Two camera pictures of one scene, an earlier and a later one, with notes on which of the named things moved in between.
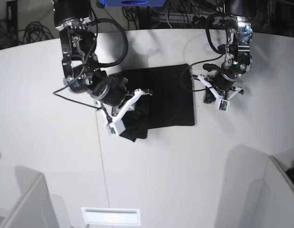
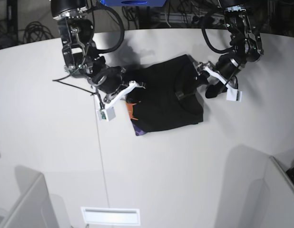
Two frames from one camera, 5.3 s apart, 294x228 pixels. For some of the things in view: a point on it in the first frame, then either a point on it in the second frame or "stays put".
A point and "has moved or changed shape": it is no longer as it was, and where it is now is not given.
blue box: [133, 3] stays put
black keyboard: [293, 173] stays put
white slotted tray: [112, 216] stays put
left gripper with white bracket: [110, 93] to [109, 87]
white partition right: [283, 204] stays put
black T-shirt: [171, 104] has moved or changed shape
